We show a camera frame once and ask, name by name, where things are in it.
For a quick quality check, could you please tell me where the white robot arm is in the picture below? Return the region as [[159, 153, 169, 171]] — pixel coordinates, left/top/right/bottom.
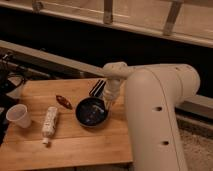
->
[[103, 62, 200, 171]]

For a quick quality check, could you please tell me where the black ceramic bowl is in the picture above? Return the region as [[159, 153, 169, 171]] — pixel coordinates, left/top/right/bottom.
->
[[75, 97, 108, 127]]

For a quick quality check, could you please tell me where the metal window rail frame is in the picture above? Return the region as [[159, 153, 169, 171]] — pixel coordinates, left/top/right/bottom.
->
[[0, 0, 213, 48]]

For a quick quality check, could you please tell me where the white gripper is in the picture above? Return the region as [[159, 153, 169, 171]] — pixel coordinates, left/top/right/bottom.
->
[[103, 79, 122, 104]]

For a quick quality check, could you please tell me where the dark red snack wrapper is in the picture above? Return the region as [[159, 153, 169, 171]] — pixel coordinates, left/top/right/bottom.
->
[[56, 95, 72, 109]]

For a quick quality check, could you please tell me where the white plastic bottle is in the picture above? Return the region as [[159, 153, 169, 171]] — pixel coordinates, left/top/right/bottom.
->
[[42, 106, 58, 146]]

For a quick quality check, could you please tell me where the white paper cup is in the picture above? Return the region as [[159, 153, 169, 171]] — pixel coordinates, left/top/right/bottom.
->
[[6, 104, 32, 128]]

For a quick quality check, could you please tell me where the black cables and equipment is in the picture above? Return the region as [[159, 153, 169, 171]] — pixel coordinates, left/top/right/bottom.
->
[[0, 51, 28, 144]]

